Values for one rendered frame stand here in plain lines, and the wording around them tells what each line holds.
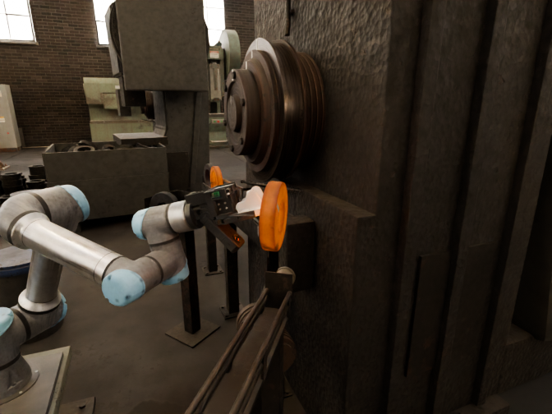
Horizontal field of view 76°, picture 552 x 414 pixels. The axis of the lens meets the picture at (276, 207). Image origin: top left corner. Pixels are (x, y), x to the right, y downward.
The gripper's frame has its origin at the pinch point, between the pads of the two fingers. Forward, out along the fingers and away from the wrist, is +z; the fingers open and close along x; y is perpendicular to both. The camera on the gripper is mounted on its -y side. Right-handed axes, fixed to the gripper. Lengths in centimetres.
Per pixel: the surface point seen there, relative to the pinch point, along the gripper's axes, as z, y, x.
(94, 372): -111, -67, 33
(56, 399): -79, -44, -7
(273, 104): -1.7, 23.0, 30.9
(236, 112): -15.5, 23.9, 37.5
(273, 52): 1, 37, 35
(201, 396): -8.4, -19.0, -33.9
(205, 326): -77, -75, 75
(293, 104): 4.2, 21.5, 31.1
